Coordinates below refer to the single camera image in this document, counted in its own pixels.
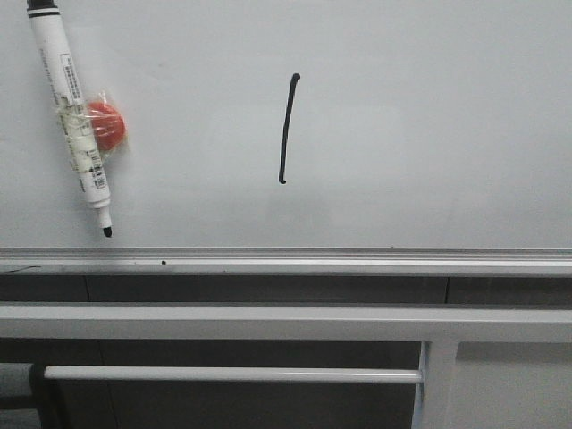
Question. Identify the red round magnet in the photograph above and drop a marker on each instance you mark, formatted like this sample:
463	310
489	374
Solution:
108	124

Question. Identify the white whiteboard marker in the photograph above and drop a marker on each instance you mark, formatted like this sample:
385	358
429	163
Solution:
56	56

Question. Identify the white whiteboard with aluminium tray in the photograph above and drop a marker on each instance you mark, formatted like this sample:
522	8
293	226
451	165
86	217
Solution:
299	137

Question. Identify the white horizontal rod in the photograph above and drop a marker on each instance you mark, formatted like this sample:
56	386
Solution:
234	374

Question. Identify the white stand crossbar frame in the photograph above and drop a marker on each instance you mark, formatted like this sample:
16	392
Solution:
441	330

